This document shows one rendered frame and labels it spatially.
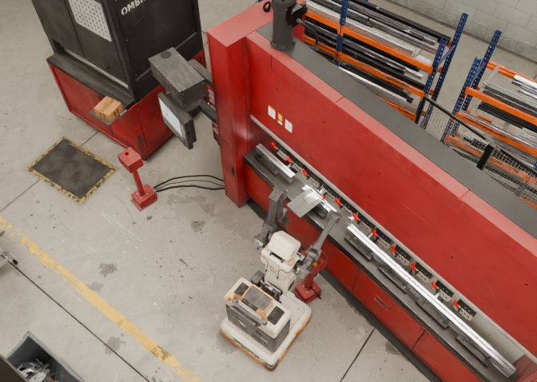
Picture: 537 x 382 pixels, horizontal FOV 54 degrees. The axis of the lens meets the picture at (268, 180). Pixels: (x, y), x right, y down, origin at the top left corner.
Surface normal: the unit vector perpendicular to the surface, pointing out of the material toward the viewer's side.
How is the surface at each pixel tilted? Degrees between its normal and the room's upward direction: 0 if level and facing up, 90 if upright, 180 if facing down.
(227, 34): 0
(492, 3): 90
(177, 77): 1
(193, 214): 0
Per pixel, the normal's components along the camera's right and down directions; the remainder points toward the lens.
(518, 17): -0.60, 0.65
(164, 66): 0.00, -0.57
